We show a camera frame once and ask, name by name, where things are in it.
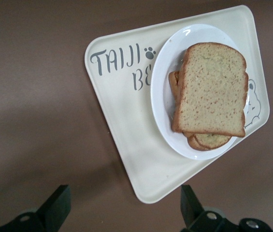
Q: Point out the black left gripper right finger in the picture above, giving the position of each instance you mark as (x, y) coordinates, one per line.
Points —
(191, 205)

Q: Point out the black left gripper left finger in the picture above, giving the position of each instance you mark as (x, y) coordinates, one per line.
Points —
(54, 207)

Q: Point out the brown bread slice sandwich lid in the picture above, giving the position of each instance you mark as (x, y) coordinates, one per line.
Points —
(211, 91)

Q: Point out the white round plate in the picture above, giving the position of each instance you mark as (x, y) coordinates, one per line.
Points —
(165, 60)

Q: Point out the cream tray with bear print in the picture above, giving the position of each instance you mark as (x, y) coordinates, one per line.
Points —
(126, 145)

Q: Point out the brown table cover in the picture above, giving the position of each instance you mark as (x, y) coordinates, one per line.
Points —
(30, 120)

